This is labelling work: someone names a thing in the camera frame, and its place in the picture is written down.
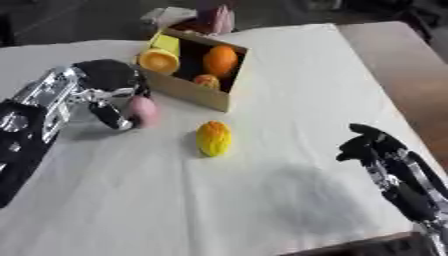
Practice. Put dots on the pink and purple object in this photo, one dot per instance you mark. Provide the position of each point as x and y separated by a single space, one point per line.
216 15

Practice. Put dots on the yellow bumpy toy fruit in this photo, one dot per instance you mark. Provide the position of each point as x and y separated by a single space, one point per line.
213 138

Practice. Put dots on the pink egg-shaped toy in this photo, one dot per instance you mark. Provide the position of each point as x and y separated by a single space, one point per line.
144 111

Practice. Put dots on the yellow block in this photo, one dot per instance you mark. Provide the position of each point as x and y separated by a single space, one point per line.
165 43

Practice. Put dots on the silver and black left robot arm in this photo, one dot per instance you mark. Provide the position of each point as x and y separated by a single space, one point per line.
35 110

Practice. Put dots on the tan cardboard box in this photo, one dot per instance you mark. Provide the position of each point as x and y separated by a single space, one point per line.
186 90

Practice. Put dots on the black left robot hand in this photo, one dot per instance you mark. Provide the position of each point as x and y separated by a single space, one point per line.
108 75

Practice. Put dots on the white-grey object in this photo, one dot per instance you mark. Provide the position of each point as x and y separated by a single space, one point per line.
169 16

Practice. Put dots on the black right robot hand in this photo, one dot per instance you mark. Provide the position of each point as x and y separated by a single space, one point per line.
376 143

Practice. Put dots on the silver and black right robot arm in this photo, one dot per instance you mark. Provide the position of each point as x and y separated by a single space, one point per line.
436 238

